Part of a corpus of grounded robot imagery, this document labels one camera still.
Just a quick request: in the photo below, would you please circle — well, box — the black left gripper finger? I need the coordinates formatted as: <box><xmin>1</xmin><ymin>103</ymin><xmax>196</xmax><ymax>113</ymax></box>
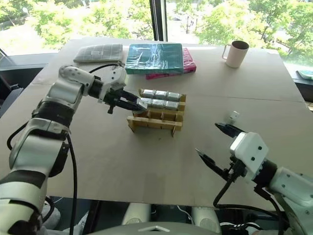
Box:
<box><xmin>120</xmin><ymin>91</ymin><xmax>140</xmax><ymax>102</ymax></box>
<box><xmin>119</xmin><ymin>99</ymin><xmax>146</xmax><ymax>114</ymax></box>

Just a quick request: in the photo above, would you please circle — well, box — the green plastic-wrapped box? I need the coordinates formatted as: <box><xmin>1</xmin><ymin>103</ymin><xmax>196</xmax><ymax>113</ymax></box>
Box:
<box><xmin>125</xmin><ymin>43</ymin><xmax>185</xmax><ymax>75</ymax></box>

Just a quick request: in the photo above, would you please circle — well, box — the pink flat box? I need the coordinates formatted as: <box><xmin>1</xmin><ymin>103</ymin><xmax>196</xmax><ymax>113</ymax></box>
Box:
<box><xmin>145</xmin><ymin>47</ymin><xmax>197</xmax><ymax>81</ymax></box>

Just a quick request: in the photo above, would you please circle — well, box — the grey robot torso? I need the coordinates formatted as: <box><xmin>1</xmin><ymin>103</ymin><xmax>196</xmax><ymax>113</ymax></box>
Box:
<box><xmin>82</xmin><ymin>221</ymin><xmax>222</xmax><ymax>235</ymax></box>

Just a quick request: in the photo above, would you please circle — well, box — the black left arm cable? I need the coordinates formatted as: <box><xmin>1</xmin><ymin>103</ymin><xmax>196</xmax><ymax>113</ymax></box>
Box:
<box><xmin>65</xmin><ymin>63</ymin><xmax>124</xmax><ymax>235</ymax></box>

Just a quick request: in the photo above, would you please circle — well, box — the dark low furniture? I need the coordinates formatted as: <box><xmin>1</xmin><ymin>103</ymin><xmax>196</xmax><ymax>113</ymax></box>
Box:
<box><xmin>0</xmin><ymin>47</ymin><xmax>49</xmax><ymax>110</ymax></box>

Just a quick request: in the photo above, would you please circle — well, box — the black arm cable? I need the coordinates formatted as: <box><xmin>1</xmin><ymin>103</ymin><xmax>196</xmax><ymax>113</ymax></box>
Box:
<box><xmin>212</xmin><ymin>161</ymin><xmax>291</xmax><ymax>235</ymax></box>
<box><xmin>65</xmin><ymin>63</ymin><xmax>124</xmax><ymax>235</ymax></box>

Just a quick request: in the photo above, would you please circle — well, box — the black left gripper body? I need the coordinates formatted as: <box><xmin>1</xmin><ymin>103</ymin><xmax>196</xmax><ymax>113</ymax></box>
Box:
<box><xmin>103</xmin><ymin>88</ymin><xmax>127</xmax><ymax>115</ymax></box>

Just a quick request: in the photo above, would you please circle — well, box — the dark side ledge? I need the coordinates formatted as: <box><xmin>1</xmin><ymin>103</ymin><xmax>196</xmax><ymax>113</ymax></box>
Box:
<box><xmin>283</xmin><ymin>60</ymin><xmax>313</xmax><ymax>105</ymax></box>

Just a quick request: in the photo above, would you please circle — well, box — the black window frame post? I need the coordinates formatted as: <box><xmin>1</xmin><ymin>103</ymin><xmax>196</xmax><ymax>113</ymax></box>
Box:
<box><xmin>149</xmin><ymin>0</ymin><xmax>169</xmax><ymax>43</ymax></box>

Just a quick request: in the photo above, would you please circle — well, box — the grey checked pouch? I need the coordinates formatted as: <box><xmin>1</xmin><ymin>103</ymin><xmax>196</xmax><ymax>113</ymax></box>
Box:
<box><xmin>73</xmin><ymin>43</ymin><xmax>124</xmax><ymax>64</ymax></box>

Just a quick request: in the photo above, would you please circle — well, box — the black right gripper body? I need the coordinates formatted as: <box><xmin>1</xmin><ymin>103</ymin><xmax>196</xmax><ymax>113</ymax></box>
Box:
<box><xmin>225</xmin><ymin>157</ymin><xmax>247</xmax><ymax>182</ymax></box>

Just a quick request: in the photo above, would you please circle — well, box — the pale pink mug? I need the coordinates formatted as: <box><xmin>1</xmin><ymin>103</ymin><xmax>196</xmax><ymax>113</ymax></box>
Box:
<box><xmin>221</xmin><ymin>40</ymin><xmax>250</xmax><ymax>69</ymax></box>

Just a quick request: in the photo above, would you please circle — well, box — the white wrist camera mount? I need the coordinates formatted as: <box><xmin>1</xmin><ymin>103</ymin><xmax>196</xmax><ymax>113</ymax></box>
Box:
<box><xmin>97</xmin><ymin>65</ymin><xmax>128</xmax><ymax>103</ymax></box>
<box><xmin>229</xmin><ymin>132</ymin><xmax>269</xmax><ymax>185</ymax></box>

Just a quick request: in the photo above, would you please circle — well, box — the white rounded robot leg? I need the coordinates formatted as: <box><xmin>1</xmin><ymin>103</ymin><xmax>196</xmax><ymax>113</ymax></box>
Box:
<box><xmin>121</xmin><ymin>202</ymin><xmax>152</xmax><ymax>226</ymax></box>
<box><xmin>191</xmin><ymin>206</ymin><xmax>223</xmax><ymax>234</ymax></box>

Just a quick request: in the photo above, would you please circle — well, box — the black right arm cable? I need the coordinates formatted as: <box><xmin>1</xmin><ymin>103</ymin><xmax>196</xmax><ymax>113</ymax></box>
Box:
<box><xmin>212</xmin><ymin>161</ymin><xmax>291</xmax><ymax>235</ymax></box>

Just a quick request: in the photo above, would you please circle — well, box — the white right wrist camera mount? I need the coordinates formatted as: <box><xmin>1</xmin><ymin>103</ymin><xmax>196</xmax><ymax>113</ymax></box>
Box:
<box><xmin>229</xmin><ymin>132</ymin><xmax>269</xmax><ymax>185</ymax></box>

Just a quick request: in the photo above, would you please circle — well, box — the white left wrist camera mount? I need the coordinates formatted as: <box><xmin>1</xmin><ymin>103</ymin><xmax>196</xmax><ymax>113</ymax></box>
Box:
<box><xmin>97</xmin><ymin>65</ymin><xmax>128</xmax><ymax>103</ymax></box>

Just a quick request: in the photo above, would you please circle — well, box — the small white camera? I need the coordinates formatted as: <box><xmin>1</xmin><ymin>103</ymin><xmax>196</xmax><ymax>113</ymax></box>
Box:
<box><xmin>226</xmin><ymin>111</ymin><xmax>240</xmax><ymax>124</ymax></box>

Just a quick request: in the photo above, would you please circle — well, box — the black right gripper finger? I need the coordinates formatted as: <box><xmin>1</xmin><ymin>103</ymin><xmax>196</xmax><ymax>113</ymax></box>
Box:
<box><xmin>214</xmin><ymin>122</ymin><xmax>246</xmax><ymax>143</ymax></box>
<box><xmin>195</xmin><ymin>147</ymin><xmax>230</xmax><ymax>181</ymax></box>

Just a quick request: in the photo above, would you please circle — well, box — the wooden slotted rack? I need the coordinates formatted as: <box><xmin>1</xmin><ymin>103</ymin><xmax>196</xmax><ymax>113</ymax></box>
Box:
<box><xmin>126</xmin><ymin>88</ymin><xmax>188</xmax><ymax>138</ymax></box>

